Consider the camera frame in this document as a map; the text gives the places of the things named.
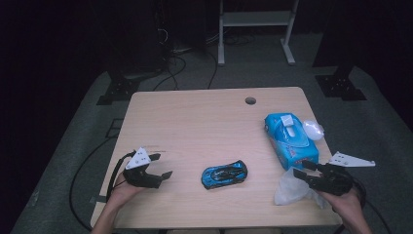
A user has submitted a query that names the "black stand base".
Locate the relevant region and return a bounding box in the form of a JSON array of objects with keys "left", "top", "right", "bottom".
[
  {"left": 315, "top": 66, "right": 368, "bottom": 101},
  {"left": 95, "top": 77, "right": 140, "bottom": 106}
]

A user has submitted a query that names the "person's left hand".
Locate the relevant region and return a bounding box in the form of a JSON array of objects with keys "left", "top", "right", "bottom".
[{"left": 105, "top": 172, "right": 147, "bottom": 211}]

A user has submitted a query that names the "black tape floor outline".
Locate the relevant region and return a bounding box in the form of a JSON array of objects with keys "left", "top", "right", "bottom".
[{"left": 105, "top": 118, "right": 125, "bottom": 138}]

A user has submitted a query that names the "tangle of black floor cables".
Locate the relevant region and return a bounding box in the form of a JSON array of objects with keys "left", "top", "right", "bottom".
[{"left": 152, "top": 25, "right": 257, "bottom": 92}]

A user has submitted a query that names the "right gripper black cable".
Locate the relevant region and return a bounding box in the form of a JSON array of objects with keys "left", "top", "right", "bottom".
[{"left": 352, "top": 179, "right": 368, "bottom": 209}]

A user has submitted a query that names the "white wet wipe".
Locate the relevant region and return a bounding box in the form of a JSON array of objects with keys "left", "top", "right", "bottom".
[{"left": 273, "top": 167, "right": 330, "bottom": 209}]

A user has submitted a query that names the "grey tape strip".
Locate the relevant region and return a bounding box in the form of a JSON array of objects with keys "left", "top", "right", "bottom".
[{"left": 89, "top": 194, "right": 108, "bottom": 205}]

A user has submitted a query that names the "white metal stand frame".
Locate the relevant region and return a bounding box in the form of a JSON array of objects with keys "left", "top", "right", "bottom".
[{"left": 217, "top": 0, "right": 300, "bottom": 67}]

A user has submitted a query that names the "person's right hand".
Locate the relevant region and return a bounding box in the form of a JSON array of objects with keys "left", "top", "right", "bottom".
[{"left": 316, "top": 189, "right": 366, "bottom": 225}]

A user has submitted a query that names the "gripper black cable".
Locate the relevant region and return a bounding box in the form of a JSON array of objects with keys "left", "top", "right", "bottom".
[
  {"left": 105, "top": 149, "right": 137, "bottom": 203},
  {"left": 352, "top": 179, "right": 368, "bottom": 209}
]

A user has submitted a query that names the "blue wet wipes pack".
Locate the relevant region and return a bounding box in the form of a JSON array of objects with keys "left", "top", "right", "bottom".
[{"left": 263, "top": 111, "right": 325, "bottom": 173}]

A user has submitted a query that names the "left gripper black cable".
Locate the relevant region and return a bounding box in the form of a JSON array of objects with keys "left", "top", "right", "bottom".
[{"left": 105, "top": 149, "right": 137, "bottom": 203}]

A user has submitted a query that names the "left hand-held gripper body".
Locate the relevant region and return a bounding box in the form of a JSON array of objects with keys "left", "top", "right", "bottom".
[{"left": 122, "top": 146, "right": 164, "bottom": 189}]

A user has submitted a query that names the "blue toy car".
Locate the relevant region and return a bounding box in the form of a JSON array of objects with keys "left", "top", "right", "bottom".
[{"left": 200, "top": 159, "right": 248, "bottom": 190}]

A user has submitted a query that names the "dark equipment cabinet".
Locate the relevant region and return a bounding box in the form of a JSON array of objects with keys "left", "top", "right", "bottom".
[{"left": 106, "top": 0, "right": 167, "bottom": 77}]

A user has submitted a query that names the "long black floor cable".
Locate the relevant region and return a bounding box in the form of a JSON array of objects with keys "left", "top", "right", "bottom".
[
  {"left": 365, "top": 198, "right": 394, "bottom": 234},
  {"left": 68, "top": 136, "right": 113, "bottom": 234}
]

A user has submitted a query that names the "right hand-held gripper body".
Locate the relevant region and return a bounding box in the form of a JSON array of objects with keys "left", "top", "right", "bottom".
[{"left": 306, "top": 150, "right": 377, "bottom": 197}]

